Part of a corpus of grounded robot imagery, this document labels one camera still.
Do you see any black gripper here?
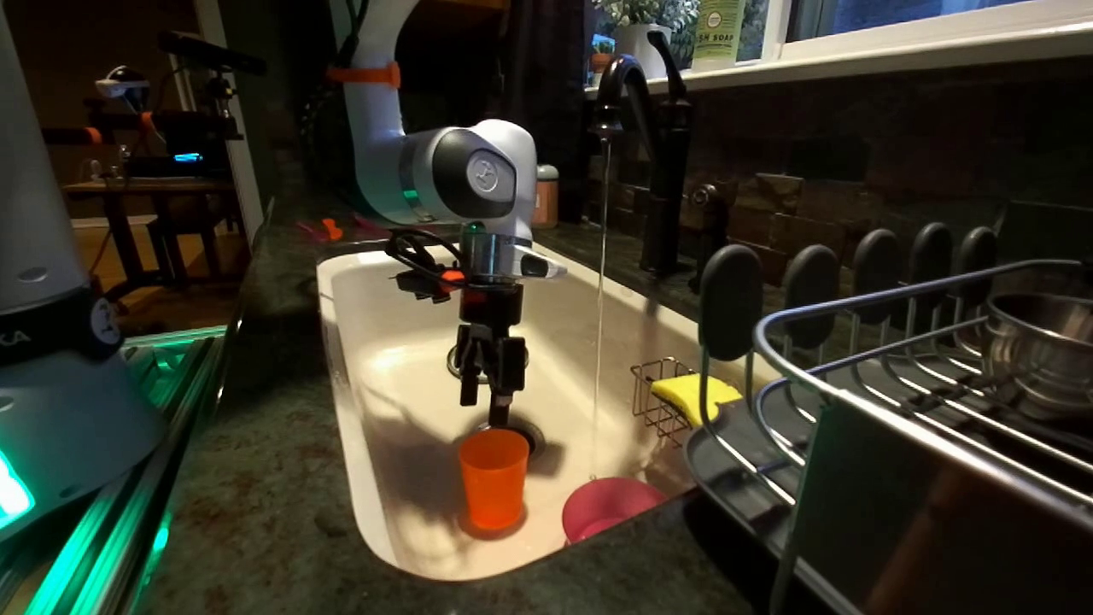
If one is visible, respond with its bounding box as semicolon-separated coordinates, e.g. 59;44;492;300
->
453;221;525;428

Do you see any orange plastic cup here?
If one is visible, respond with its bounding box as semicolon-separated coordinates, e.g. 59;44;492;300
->
457;428;530;535

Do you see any dark bronze faucet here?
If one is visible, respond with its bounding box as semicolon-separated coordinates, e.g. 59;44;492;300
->
597;32;693;275

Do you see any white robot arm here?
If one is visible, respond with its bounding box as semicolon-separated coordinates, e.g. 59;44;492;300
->
329;0;535;428

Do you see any pink plastic cup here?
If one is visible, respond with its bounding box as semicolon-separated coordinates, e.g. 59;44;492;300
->
560;477;661;544

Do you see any white kitchen sink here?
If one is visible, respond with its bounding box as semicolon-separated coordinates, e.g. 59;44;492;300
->
319;252;698;579

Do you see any yellow sponge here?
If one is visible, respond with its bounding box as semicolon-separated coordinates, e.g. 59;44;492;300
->
651;373;740;428

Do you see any grey dish drying rack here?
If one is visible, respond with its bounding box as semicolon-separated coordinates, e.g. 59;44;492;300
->
687;221;1093;615

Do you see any white potted plant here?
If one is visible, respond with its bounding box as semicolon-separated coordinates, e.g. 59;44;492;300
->
597;0;666;79

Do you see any green labelled soap bottle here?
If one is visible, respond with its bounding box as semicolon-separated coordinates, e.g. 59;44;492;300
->
693;0;743;69

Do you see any steel bowl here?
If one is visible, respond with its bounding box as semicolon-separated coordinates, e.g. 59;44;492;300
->
981;295;1093;424

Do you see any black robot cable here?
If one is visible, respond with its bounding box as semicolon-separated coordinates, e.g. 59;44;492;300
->
383;225;471;308

